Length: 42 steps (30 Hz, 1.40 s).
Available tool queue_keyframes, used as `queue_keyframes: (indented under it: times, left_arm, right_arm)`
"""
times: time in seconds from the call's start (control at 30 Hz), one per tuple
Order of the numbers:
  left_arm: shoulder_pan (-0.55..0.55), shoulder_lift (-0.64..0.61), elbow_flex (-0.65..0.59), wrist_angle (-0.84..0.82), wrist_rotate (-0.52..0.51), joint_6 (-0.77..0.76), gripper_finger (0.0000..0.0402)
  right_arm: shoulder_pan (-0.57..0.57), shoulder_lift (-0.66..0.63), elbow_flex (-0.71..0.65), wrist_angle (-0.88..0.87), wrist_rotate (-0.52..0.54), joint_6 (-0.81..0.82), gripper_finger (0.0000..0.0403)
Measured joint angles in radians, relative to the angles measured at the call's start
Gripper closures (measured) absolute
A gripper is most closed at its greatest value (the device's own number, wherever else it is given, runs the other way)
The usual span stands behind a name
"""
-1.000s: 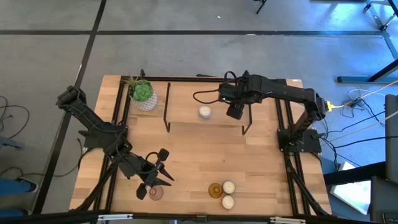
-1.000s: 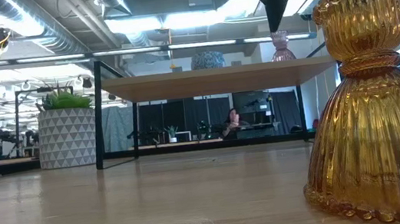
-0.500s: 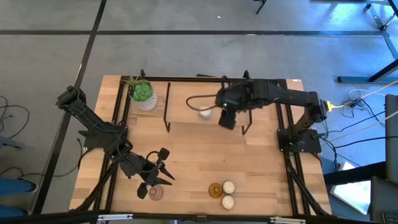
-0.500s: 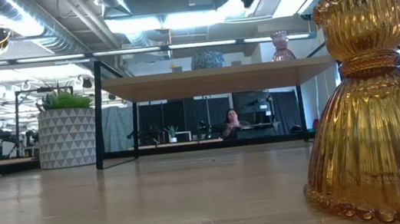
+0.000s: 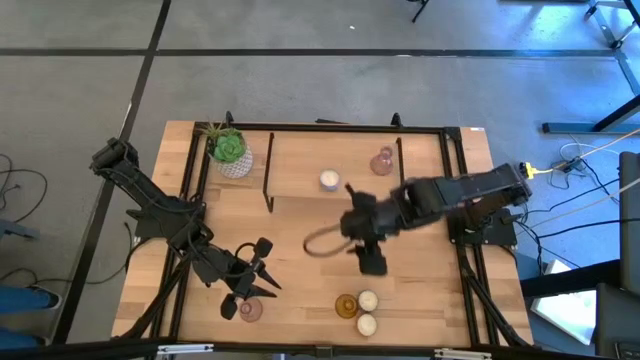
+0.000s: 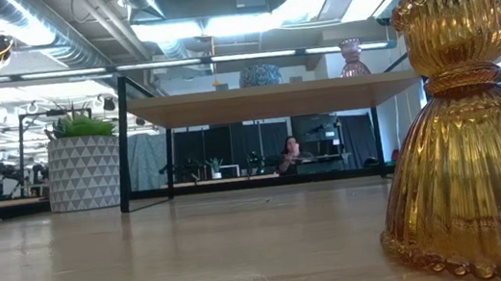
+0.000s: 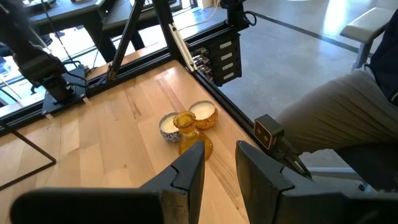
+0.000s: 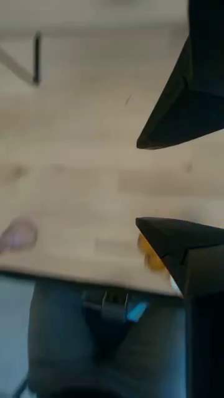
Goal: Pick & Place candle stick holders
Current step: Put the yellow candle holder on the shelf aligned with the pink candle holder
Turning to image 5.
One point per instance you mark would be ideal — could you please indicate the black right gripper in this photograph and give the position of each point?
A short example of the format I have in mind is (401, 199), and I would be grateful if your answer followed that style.
(370, 220)

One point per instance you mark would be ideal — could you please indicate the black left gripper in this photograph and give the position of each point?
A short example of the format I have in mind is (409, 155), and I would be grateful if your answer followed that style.
(241, 277)

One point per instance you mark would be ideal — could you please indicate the pink glass candlestick holder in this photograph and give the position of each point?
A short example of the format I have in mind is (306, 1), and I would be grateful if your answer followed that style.
(251, 311)
(382, 164)

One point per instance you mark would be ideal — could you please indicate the amber glass candlestick holder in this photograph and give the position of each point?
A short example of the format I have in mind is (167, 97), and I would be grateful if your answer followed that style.
(346, 306)

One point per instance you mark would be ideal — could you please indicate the orange patterned candle tin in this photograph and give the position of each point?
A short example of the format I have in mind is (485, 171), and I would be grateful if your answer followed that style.
(366, 325)

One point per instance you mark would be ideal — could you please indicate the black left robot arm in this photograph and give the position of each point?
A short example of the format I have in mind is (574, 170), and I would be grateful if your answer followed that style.
(150, 192)

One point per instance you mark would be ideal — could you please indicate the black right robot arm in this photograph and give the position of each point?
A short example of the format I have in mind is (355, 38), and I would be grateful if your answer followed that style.
(470, 190)

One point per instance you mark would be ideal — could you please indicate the wooden shelf with black legs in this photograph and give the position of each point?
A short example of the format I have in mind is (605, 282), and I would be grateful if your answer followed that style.
(310, 155)

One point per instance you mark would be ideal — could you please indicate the succulent in triangle patterned pot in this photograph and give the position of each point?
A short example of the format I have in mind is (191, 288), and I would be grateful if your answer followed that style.
(230, 149)

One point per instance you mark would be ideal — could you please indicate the yellow power connector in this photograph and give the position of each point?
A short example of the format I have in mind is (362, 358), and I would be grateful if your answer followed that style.
(530, 171)

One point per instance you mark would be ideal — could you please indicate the white lit panel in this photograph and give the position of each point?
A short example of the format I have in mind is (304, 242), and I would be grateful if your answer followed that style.
(565, 312)

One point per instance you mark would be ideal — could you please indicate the person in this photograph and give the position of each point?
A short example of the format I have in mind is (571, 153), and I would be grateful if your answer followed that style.
(25, 300)

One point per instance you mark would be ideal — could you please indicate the black tripod leg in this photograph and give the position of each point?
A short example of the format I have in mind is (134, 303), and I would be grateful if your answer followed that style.
(419, 11)

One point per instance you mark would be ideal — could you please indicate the blue steel stand base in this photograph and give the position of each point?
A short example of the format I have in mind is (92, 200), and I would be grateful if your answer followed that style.
(575, 128)

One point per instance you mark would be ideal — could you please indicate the grey metal furniture foot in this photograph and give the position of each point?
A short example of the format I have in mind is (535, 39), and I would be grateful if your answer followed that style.
(17, 230)

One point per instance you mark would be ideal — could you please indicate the grey box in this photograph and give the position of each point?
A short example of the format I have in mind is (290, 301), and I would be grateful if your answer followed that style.
(617, 325)

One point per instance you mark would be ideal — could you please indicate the silver metal bracket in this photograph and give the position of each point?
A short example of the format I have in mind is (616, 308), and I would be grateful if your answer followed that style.
(462, 354)
(185, 349)

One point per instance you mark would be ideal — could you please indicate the black aluminium rig frame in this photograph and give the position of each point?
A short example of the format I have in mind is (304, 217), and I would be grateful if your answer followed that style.
(350, 128)

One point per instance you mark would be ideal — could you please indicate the grey steel stand frame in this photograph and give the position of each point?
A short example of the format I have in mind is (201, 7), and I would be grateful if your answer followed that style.
(607, 30)

